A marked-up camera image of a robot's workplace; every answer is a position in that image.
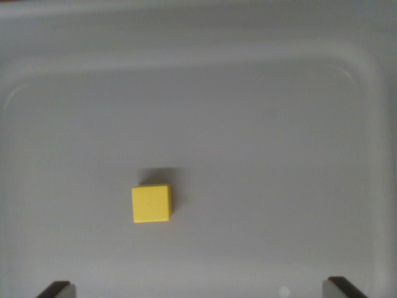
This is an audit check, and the yellow cube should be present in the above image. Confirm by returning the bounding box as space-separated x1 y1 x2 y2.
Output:
131 183 172 224

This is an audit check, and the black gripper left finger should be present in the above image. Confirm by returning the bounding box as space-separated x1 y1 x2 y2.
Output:
35 280 77 298

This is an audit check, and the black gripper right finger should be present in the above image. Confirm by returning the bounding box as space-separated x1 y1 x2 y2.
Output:
322 276 370 298

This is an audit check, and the grey plastic bin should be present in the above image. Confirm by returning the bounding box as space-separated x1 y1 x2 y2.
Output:
0 0 397 298

